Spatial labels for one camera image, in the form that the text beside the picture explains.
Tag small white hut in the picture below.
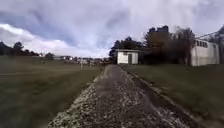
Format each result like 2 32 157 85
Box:
115 48 141 66

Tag distant low buildings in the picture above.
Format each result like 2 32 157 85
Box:
39 54 111 66

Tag grey gravel path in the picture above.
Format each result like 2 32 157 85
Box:
46 64 201 128

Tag group of dark trees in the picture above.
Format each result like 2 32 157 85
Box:
108 25 197 66

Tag grass verge beside building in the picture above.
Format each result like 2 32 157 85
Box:
119 63 224 123

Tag dark grass field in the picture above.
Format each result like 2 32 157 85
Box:
0 55 105 128

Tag large white building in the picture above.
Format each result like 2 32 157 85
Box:
190 38 221 67

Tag distant dark trees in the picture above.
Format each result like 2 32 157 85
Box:
0 41 55 61

